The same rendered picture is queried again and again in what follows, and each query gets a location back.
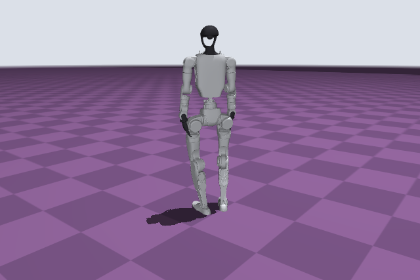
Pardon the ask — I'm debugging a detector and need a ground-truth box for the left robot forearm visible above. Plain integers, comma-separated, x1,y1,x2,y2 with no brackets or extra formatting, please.
178,85,190,120

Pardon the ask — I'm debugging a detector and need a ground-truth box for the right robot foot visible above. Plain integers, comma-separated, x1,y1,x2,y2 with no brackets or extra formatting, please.
218,197,228,212

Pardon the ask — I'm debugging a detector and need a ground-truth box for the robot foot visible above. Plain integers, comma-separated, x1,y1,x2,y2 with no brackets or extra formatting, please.
218,197,228,212
192,201,211,215

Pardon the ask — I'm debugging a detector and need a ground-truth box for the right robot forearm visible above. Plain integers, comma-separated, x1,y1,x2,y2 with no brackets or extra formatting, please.
226,90,236,116

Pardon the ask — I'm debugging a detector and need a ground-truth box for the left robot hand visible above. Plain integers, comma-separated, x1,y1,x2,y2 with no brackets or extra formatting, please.
180,114,192,137

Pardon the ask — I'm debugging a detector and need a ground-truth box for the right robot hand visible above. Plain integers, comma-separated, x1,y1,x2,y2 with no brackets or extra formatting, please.
230,111,235,130

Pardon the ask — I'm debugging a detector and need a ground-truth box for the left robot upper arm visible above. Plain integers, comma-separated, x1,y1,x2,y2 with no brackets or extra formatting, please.
182,56,197,94

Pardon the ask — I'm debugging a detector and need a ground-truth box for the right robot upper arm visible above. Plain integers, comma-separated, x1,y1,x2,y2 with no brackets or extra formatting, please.
224,56,236,93

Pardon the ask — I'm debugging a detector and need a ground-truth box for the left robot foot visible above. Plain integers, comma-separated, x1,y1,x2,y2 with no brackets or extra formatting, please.
192,201,211,215

